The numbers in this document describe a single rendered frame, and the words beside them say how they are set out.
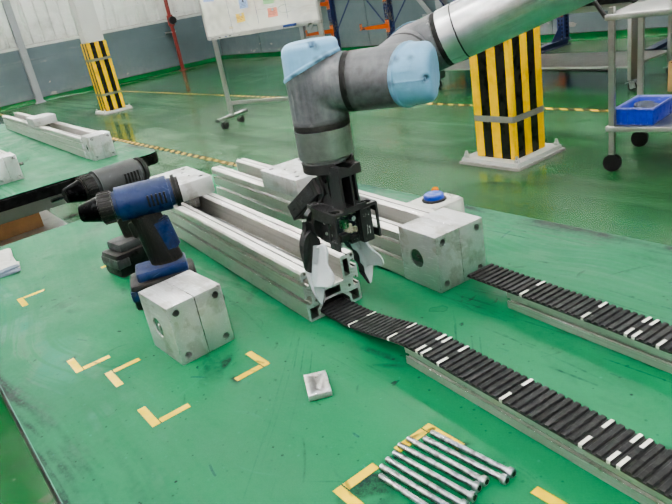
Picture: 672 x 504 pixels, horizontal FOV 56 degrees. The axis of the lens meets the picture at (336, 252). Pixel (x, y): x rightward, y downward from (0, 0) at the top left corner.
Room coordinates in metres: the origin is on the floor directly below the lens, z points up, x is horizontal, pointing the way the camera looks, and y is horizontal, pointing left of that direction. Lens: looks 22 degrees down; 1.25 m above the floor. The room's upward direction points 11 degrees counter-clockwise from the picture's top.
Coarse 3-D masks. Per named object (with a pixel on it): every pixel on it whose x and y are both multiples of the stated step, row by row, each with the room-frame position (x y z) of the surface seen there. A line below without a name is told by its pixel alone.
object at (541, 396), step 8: (536, 392) 0.56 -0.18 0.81; (544, 392) 0.56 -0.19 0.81; (552, 392) 0.55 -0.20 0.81; (528, 400) 0.54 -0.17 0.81; (536, 400) 0.54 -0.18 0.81; (544, 400) 0.54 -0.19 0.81; (512, 408) 0.54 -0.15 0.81; (520, 408) 0.54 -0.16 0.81; (528, 408) 0.53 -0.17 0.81; (536, 408) 0.53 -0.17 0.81
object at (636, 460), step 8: (648, 440) 0.46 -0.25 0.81; (640, 448) 0.45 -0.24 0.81; (648, 448) 0.45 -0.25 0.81; (656, 448) 0.44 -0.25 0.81; (664, 448) 0.45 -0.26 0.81; (624, 456) 0.45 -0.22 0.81; (632, 456) 0.44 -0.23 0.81; (640, 456) 0.44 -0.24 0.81; (648, 456) 0.44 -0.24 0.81; (656, 456) 0.44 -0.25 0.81; (616, 464) 0.43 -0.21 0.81; (624, 464) 0.43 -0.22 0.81; (632, 464) 0.43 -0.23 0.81; (640, 464) 0.43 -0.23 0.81; (648, 464) 0.43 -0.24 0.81; (624, 472) 0.43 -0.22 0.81; (632, 472) 0.42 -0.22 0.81
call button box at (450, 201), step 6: (420, 198) 1.18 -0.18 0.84; (444, 198) 1.14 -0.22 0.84; (450, 198) 1.14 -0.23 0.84; (456, 198) 1.14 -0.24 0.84; (462, 198) 1.14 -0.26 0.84; (414, 204) 1.15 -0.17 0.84; (420, 204) 1.14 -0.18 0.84; (426, 204) 1.13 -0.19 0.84; (432, 204) 1.13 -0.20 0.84; (438, 204) 1.12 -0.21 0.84; (444, 204) 1.12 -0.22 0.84; (450, 204) 1.12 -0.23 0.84; (456, 204) 1.13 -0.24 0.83; (462, 204) 1.13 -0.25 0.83; (456, 210) 1.13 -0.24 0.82; (462, 210) 1.13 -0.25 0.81
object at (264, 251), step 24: (168, 216) 1.42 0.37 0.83; (192, 216) 1.26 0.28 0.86; (216, 216) 1.35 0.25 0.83; (240, 216) 1.23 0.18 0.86; (264, 216) 1.17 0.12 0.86; (192, 240) 1.30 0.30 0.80; (216, 240) 1.16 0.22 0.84; (240, 240) 1.06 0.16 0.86; (264, 240) 1.14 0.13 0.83; (288, 240) 1.05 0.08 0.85; (240, 264) 1.08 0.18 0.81; (264, 264) 0.98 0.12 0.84; (288, 264) 0.91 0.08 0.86; (336, 264) 0.91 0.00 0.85; (264, 288) 1.00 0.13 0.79; (288, 288) 0.91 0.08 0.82; (336, 288) 0.91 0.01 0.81; (312, 312) 0.89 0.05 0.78
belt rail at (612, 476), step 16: (416, 368) 0.69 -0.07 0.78; (432, 368) 0.67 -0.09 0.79; (448, 384) 0.64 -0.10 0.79; (464, 384) 0.61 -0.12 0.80; (480, 400) 0.59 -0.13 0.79; (496, 400) 0.57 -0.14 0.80; (496, 416) 0.57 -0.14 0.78; (512, 416) 0.55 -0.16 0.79; (528, 432) 0.53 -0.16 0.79; (544, 432) 0.51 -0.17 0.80; (560, 448) 0.49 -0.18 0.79; (576, 448) 0.48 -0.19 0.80; (576, 464) 0.48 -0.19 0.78; (592, 464) 0.46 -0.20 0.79; (608, 464) 0.45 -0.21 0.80; (608, 480) 0.45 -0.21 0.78; (624, 480) 0.44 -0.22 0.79; (640, 496) 0.42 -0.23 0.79; (656, 496) 0.41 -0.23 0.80
